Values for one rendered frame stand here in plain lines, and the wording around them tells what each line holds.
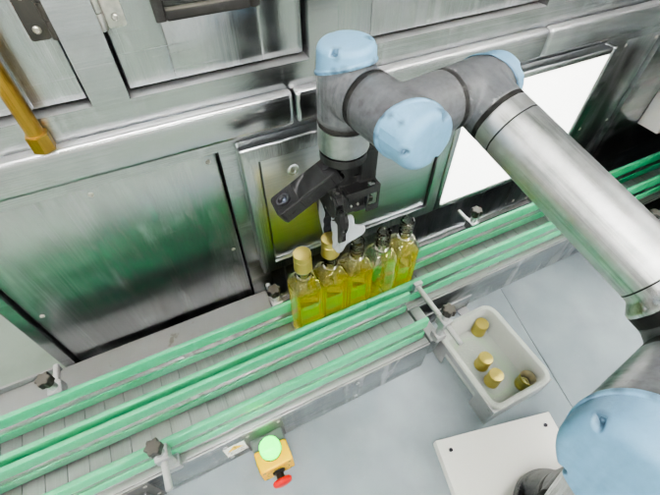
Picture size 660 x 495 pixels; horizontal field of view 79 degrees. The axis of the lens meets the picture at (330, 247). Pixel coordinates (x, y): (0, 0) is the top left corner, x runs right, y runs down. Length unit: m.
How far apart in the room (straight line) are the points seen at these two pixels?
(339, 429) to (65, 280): 0.65
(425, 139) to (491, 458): 0.75
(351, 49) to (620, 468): 0.47
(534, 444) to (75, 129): 1.04
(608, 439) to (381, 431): 0.67
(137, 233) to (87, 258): 0.10
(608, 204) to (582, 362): 0.79
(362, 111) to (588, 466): 0.40
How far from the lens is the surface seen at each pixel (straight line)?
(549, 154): 0.50
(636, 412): 0.41
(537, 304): 1.29
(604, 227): 0.49
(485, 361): 1.06
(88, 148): 0.66
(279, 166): 0.74
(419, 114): 0.44
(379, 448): 1.00
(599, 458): 0.43
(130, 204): 0.76
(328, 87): 0.52
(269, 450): 0.90
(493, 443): 1.04
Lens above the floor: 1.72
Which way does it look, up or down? 50 degrees down
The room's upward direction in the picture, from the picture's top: straight up
